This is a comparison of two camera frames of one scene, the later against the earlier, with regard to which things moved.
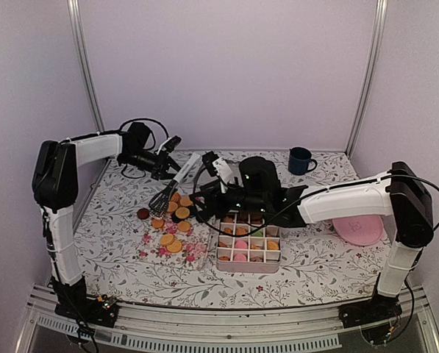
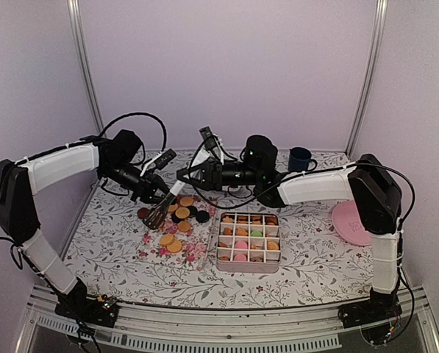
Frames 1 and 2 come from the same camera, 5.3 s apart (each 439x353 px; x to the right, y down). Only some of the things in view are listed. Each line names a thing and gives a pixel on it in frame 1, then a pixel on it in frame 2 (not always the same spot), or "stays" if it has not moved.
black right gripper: x=212 y=200 to x=210 y=175
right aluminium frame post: x=377 y=48 stays
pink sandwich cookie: x=240 y=244 stays
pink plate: x=359 y=229 stays
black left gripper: x=168 y=162 to x=147 y=187
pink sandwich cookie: x=240 y=258 stays
